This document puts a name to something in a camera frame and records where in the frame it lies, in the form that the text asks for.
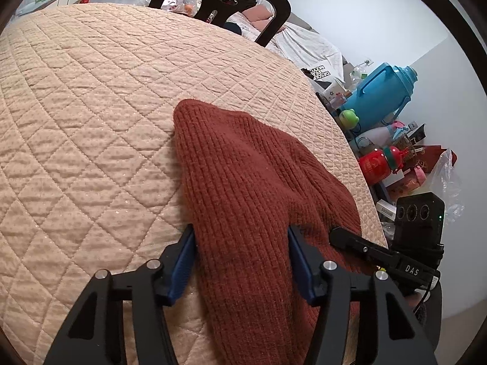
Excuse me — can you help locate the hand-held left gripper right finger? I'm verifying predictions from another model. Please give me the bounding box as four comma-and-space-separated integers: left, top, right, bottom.
287, 225, 439, 365

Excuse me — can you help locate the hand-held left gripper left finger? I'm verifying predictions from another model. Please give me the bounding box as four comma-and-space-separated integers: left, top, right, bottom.
44, 224, 197, 365

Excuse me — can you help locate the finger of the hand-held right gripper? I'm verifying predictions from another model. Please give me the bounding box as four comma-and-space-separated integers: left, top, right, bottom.
329, 227, 401, 264

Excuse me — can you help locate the rust red knit sweater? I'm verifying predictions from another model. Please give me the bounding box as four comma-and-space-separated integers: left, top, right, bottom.
173, 99, 362, 365

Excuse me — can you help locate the small white box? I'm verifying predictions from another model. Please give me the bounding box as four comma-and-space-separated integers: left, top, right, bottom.
376, 201, 397, 221

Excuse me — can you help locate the pink cup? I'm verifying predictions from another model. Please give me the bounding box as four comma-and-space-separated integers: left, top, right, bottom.
403, 163, 427, 189

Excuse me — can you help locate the clear plastic bag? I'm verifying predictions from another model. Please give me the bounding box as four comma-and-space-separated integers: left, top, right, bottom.
428, 148, 465, 218

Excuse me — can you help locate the dark red gift bag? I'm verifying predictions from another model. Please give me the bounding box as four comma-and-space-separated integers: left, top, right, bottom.
413, 144, 454, 174

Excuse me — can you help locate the red bottle with green lid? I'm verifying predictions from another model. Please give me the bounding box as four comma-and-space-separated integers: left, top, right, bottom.
358, 146, 410, 185

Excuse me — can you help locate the white bottle with pink lid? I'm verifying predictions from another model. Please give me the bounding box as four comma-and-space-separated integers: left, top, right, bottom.
356, 122, 406, 153

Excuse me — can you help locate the green frog toy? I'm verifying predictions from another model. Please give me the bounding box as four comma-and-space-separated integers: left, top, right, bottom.
338, 109, 360, 128

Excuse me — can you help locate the blue thermos jug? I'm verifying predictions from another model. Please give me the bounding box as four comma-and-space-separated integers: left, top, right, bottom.
340, 63, 419, 132

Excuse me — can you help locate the white paper cup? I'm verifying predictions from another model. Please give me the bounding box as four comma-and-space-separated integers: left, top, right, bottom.
323, 80, 347, 100

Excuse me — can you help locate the beige quilted blanket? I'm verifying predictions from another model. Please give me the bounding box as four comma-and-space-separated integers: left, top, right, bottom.
0, 2, 389, 365

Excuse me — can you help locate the floral bed cover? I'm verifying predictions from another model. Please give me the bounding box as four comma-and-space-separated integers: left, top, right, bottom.
224, 11, 268, 43

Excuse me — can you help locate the black plastic chair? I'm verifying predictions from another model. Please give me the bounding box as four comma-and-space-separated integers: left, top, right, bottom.
148, 0, 292, 48

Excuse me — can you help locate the pink pillow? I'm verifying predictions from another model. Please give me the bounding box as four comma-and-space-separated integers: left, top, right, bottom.
243, 4, 275, 22

